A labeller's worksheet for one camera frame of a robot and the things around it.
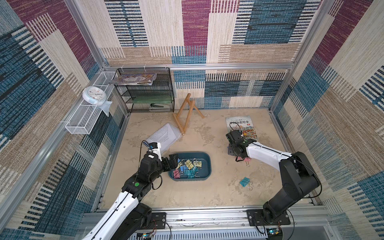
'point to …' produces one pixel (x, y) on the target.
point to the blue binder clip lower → (182, 168)
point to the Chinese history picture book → (244, 123)
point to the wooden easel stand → (182, 117)
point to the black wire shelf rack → (146, 90)
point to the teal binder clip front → (245, 182)
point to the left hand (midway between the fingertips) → (171, 155)
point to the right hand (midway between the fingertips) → (234, 148)
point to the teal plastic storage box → (205, 173)
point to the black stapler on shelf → (154, 105)
